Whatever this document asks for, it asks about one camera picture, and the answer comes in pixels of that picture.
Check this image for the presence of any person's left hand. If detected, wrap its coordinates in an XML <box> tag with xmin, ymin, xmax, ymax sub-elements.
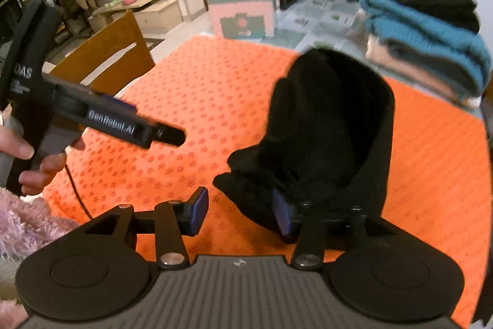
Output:
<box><xmin>1</xmin><ymin>110</ymin><xmax>85</xmax><ymax>196</ymax></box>

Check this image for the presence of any orange patterned table mat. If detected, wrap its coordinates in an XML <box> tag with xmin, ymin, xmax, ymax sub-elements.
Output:
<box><xmin>43</xmin><ymin>36</ymin><xmax>492</xmax><ymax>327</ymax></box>

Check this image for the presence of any wooden chair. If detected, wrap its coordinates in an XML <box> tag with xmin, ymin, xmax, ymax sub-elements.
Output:
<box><xmin>49</xmin><ymin>12</ymin><xmax>155</xmax><ymax>96</ymax></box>

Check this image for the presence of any pink fluffy sleeve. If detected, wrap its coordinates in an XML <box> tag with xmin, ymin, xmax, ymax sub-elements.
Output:
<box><xmin>1</xmin><ymin>189</ymin><xmax>79</xmax><ymax>328</ymax></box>

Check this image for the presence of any wooden bench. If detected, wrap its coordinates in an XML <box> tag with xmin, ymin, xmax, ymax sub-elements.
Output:
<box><xmin>89</xmin><ymin>0</ymin><xmax>183</xmax><ymax>33</ymax></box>

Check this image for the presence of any lower pink green cardboard box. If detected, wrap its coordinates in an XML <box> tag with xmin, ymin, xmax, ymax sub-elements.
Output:
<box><xmin>207</xmin><ymin>0</ymin><xmax>276</xmax><ymax>39</ymax></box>

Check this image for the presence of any light patterned tablecloth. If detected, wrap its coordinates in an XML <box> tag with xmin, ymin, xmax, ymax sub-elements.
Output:
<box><xmin>261</xmin><ymin>0</ymin><xmax>475</xmax><ymax>111</ymax></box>

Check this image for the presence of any folded beige garment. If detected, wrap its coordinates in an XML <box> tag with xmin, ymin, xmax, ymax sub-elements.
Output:
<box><xmin>365</xmin><ymin>34</ymin><xmax>481</xmax><ymax>109</ymax></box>

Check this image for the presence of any folded teal knit sweater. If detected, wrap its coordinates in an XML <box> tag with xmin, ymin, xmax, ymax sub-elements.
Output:
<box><xmin>359</xmin><ymin>0</ymin><xmax>492</xmax><ymax>97</ymax></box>

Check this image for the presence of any black cable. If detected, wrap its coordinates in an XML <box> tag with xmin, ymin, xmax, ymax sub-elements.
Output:
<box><xmin>64</xmin><ymin>163</ymin><xmax>95</xmax><ymax>220</ymax></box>

